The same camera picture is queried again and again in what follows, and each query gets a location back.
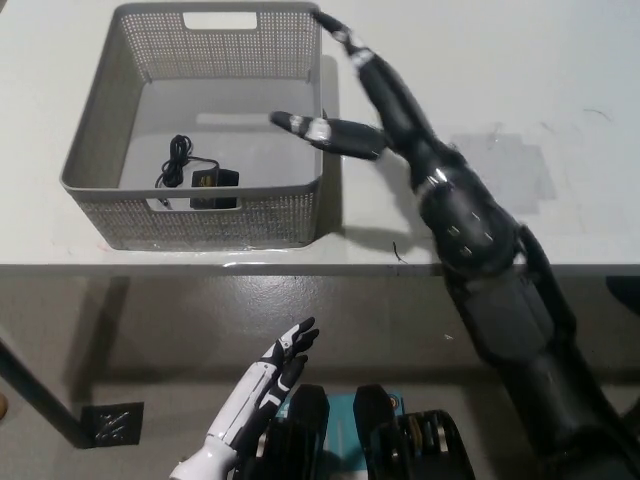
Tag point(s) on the grey perforated plastic basket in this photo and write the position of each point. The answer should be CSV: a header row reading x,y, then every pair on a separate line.
x,y
280,220

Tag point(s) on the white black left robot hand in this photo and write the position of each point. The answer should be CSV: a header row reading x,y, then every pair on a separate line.
x,y
260,385

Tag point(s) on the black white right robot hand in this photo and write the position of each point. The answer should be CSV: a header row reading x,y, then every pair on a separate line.
x,y
400,120

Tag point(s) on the dark rounded object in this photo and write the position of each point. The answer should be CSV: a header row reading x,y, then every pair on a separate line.
x,y
625,295

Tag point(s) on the black teal robot body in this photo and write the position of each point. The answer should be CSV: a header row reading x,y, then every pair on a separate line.
x,y
310,425

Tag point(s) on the black floor tape patch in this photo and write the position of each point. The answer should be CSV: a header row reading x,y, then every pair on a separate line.
x,y
112,424

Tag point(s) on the brown round object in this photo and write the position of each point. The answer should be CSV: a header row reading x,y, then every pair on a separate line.
x,y
3,406

